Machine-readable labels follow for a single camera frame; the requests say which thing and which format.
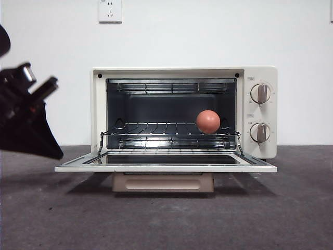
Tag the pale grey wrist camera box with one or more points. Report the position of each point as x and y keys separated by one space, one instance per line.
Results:
x=27 y=74

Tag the white wall socket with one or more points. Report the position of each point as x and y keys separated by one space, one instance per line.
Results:
x=110 y=11

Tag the cream Toshiba toaster oven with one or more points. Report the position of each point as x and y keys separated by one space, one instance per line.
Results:
x=260 y=75

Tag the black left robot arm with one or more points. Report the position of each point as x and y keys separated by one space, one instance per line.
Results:
x=3 y=39

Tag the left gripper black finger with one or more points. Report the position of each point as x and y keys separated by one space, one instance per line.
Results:
x=23 y=140
x=43 y=125

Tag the metal heating element guard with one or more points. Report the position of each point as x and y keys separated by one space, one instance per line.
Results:
x=171 y=88
x=171 y=143

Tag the brown egg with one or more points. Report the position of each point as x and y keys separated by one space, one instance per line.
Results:
x=208 y=122

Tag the beige oven knob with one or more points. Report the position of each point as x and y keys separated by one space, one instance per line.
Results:
x=261 y=93
x=260 y=132

